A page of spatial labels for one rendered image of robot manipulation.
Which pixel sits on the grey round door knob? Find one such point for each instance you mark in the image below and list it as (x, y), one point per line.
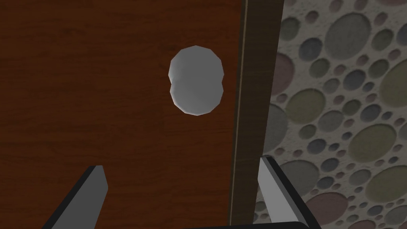
(196, 81)

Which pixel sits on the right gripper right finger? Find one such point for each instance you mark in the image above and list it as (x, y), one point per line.
(279, 197)

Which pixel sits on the brown wooden door leaf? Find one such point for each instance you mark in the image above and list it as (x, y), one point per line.
(95, 95)

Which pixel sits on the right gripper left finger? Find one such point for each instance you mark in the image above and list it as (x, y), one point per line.
(84, 202)

